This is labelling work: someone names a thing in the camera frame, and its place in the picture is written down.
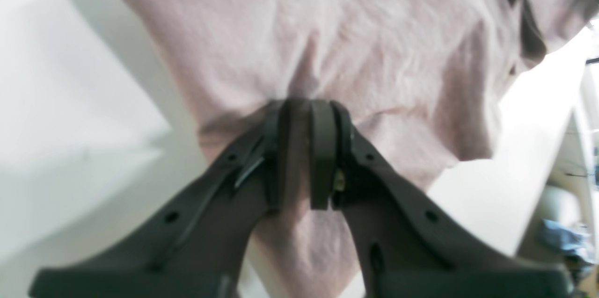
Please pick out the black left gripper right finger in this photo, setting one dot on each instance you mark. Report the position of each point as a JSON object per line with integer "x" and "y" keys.
{"x": 407, "y": 246}

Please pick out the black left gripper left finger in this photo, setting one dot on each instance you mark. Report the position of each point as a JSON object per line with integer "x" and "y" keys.
{"x": 194, "y": 245}

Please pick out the dusty pink T-shirt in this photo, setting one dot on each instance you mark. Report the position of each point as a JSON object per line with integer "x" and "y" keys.
{"x": 422, "y": 79}

